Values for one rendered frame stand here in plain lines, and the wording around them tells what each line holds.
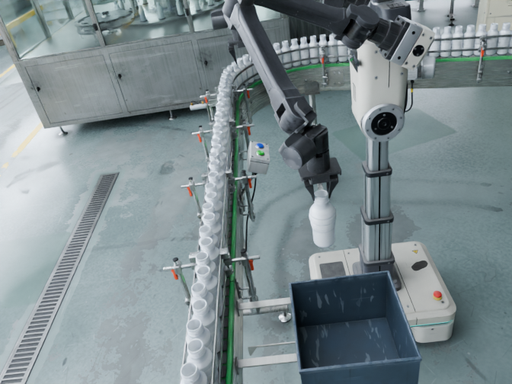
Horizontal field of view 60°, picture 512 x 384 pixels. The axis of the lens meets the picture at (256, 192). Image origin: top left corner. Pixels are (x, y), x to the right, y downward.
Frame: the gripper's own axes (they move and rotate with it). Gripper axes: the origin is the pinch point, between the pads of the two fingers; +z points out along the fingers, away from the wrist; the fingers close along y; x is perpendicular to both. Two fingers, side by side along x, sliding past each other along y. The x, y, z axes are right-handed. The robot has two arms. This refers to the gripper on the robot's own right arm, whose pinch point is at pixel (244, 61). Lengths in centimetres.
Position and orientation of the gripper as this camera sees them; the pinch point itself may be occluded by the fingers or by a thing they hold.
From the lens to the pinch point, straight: 191.9
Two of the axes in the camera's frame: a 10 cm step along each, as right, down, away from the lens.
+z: 1.5, 8.1, 5.7
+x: 0.2, 5.7, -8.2
